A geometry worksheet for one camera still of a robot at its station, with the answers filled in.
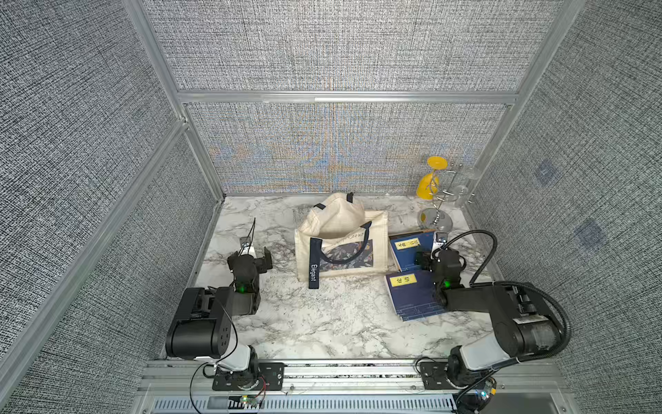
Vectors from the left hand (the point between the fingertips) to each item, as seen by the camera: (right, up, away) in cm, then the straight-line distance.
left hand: (254, 247), depth 92 cm
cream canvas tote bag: (+30, +4, -14) cm, 34 cm away
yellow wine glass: (+63, +22, +2) cm, 67 cm away
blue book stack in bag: (+55, -14, -4) cm, 57 cm away
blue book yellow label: (+54, 0, +1) cm, 54 cm away
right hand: (+64, +3, 0) cm, 64 cm away
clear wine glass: (+80, +27, +5) cm, 84 cm away
